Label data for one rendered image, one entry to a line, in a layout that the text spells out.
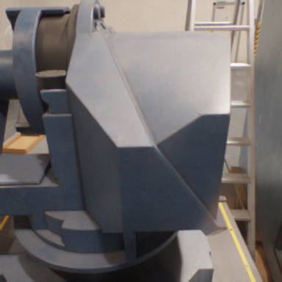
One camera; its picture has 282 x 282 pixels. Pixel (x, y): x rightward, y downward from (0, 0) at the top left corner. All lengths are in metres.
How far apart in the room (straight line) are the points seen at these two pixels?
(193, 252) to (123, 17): 11.09
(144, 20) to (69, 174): 10.98
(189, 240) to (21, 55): 0.60
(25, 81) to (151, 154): 0.34
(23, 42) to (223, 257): 0.82
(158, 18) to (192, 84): 10.92
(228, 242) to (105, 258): 0.54
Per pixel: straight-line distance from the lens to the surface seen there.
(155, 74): 0.46
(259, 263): 2.54
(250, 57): 1.81
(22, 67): 0.62
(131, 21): 11.51
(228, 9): 11.33
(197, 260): 0.74
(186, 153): 0.39
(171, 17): 11.30
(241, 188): 3.28
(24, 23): 0.66
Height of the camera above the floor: 2.00
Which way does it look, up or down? 26 degrees down
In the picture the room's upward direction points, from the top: 1 degrees counter-clockwise
